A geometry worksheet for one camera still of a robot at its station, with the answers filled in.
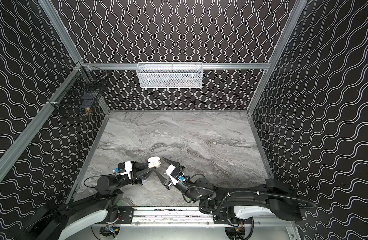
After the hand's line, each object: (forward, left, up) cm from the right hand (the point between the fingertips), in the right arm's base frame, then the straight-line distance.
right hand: (160, 162), depth 60 cm
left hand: (-1, +2, -2) cm, 3 cm away
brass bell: (+31, +45, 0) cm, 54 cm away
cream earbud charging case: (+1, +3, -2) cm, 4 cm away
